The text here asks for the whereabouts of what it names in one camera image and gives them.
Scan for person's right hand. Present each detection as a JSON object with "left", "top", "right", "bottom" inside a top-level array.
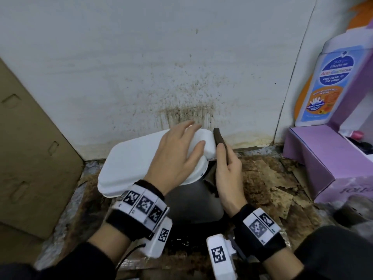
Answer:
[{"left": 215, "top": 142, "right": 249, "bottom": 218}]

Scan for person's left hand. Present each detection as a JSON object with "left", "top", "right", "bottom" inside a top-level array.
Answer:
[{"left": 144, "top": 120, "right": 206, "bottom": 196}]

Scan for white pedal trash bin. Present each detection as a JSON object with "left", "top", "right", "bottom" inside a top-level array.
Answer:
[{"left": 97, "top": 127, "right": 225, "bottom": 226}]

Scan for brown cleaning cloth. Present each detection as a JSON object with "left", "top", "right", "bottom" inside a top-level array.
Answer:
[{"left": 203, "top": 127, "right": 228, "bottom": 199}]

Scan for person's right forearm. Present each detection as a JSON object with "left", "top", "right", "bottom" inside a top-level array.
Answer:
[{"left": 261, "top": 249, "right": 305, "bottom": 280}]

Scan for person's left forearm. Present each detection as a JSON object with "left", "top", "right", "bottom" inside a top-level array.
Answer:
[{"left": 0, "top": 223, "right": 132, "bottom": 280}]

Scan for person's black trousers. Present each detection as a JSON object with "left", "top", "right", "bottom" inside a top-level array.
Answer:
[{"left": 294, "top": 225, "right": 373, "bottom": 280}]

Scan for stained brown cardboard floor sheet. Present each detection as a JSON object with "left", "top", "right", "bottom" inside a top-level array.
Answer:
[{"left": 58, "top": 147, "right": 324, "bottom": 280}]

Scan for black right wristband white markers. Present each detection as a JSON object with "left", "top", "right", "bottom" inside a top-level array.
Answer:
[{"left": 232, "top": 204, "right": 287, "bottom": 263}]

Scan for black wristband white markers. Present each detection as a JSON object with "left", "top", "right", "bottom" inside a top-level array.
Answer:
[
  {"left": 105, "top": 180, "right": 171, "bottom": 242},
  {"left": 232, "top": 204, "right": 287, "bottom": 263}
]

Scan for black left wristband white markers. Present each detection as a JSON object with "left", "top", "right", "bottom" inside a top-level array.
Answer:
[{"left": 105, "top": 180, "right": 171, "bottom": 242}]

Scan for purple display box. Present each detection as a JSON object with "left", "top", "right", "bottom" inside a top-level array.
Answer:
[{"left": 282, "top": 48, "right": 373, "bottom": 204}]

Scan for small pink bottle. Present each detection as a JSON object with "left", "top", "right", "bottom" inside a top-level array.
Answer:
[{"left": 339, "top": 129, "right": 365, "bottom": 140}]

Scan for black item in box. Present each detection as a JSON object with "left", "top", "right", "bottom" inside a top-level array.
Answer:
[{"left": 348, "top": 137, "right": 373, "bottom": 155}]

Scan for white bottle blue orange label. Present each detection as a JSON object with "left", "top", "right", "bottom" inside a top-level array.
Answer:
[{"left": 295, "top": 26, "right": 373, "bottom": 128}]

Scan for tan cardboard panel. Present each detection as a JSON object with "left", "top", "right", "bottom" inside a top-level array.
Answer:
[{"left": 0, "top": 58, "right": 85, "bottom": 257}]

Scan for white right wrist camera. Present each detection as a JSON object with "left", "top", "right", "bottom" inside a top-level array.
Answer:
[{"left": 206, "top": 234, "right": 238, "bottom": 280}]

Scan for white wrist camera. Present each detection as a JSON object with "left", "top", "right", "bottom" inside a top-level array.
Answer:
[
  {"left": 137, "top": 216, "right": 173, "bottom": 259},
  {"left": 206, "top": 234, "right": 238, "bottom": 280}
]

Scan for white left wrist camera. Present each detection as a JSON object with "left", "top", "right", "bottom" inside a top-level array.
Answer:
[{"left": 137, "top": 216, "right": 173, "bottom": 259}]

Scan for black left camera cable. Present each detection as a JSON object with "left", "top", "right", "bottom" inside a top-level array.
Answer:
[{"left": 115, "top": 243, "right": 146, "bottom": 271}]

